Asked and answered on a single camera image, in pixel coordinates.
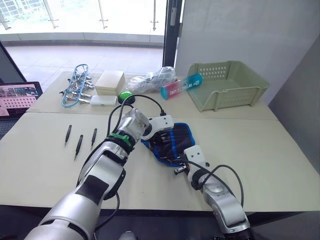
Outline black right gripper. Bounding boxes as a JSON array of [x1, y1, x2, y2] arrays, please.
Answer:
[[173, 163, 192, 177]]

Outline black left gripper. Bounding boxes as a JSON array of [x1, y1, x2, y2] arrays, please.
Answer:
[[151, 128, 173, 146]]

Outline black tool roll blue trim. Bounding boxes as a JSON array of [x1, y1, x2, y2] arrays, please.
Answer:
[[140, 122, 198, 168]]

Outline black tweezers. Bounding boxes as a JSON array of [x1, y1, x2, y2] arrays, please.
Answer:
[[64, 124, 73, 147], [73, 134, 84, 162], [90, 128, 98, 150]]

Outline green push button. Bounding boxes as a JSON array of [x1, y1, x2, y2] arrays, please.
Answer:
[[117, 90, 137, 105]]

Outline pink and teal tube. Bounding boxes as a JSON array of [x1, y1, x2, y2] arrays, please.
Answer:
[[159, 74, 203, 101]]

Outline white flat case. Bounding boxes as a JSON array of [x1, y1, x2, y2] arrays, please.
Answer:
[[90, 95, 118, 107]]

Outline beige cardboard box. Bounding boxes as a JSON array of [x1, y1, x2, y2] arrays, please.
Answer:
[[94, 69, 126, 97]]

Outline pale green plastic basket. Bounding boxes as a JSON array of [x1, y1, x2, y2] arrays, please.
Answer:
[[186, 60, 272, 113]]

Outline grey rounded shape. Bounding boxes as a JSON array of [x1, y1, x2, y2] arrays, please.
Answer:
[[118, 230, 137, 240]]

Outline blue clip hanger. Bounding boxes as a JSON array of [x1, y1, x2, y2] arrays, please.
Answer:
[[59, 63, 96, 109]]

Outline dark grey board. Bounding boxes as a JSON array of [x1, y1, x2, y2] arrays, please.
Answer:
[[0, 41, 27, 85]]

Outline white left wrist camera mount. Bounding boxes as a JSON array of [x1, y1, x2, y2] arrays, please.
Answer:
[[140, 114, 175, 141]]

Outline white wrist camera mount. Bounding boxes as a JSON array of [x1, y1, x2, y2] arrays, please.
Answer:
[[183, 145, 210, 181], [140, 114, 175, 141]]

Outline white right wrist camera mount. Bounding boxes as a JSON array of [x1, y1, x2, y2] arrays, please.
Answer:
[[183, 145, 210, 181]]

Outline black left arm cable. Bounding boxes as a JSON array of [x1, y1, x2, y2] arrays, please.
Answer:
[[93, 94, 167, 231]]

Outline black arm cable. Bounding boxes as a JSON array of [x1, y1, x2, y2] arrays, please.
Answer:
[[93, 94, 167, 231], [181, 159, 245, 208]]

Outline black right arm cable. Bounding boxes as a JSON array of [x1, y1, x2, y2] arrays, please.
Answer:
[[181, 159, 245, 208]]

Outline clear plastic bag with cables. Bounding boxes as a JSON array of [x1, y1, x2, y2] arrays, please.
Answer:
[[127, 66, 179, 94]]

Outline black door frame pillar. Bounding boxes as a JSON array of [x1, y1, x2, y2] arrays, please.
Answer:
[[162, 0, 186, 68]]

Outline metal railing post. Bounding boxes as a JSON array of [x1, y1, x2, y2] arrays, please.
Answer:
[[97, 0, 109, 30], [150, 0, 160, 31], [43, 0, 60, 30], [0, 14, 12, 31]]

